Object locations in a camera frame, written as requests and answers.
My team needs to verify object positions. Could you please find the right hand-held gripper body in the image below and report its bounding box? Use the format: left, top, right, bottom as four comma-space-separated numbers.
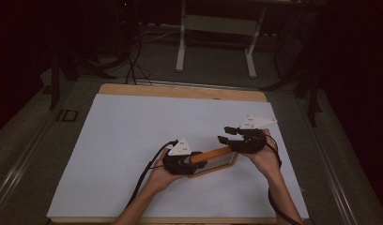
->
229, 114, 279, 155

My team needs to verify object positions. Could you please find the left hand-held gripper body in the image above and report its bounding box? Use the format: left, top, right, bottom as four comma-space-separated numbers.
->
161, 138, 197, 176

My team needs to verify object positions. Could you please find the person's left hand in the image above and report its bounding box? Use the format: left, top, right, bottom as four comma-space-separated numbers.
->
147, 148, 186, 194

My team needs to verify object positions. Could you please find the person's right hand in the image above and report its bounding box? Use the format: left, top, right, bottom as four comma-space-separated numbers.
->
241, 127, 283, 182

